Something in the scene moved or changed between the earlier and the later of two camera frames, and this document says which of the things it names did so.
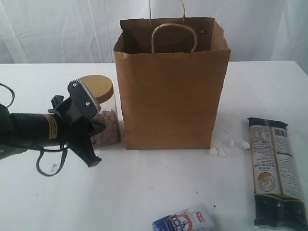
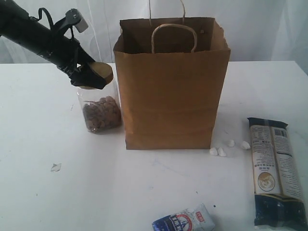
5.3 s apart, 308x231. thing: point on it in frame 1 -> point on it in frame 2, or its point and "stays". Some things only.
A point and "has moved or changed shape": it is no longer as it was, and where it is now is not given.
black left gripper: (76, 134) -> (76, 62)
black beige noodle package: (279, 195) stays
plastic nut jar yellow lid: (102, 87) has moved or changed shape
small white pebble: (231, 143) stays
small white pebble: (245, 145) stays
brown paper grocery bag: (172, 71) stays
